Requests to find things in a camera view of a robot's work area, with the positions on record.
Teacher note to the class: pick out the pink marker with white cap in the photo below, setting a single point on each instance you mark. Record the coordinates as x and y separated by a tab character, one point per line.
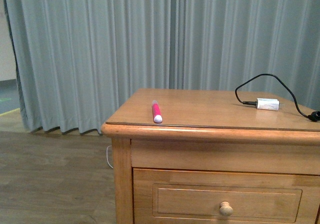
157	117

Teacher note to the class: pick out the wooden drawer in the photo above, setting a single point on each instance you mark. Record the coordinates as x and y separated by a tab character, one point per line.
191	197

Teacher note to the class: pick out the round wooden drawer knob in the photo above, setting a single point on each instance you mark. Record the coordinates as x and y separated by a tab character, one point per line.
225	209

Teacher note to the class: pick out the wooden nightstand cabinet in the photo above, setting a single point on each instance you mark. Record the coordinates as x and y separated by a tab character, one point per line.
206	131

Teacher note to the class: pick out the grey-green pleated curtain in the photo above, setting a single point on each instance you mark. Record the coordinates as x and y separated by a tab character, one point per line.
78	61

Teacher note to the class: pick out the white power adapter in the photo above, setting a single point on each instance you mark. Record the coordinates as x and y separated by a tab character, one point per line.
268	104

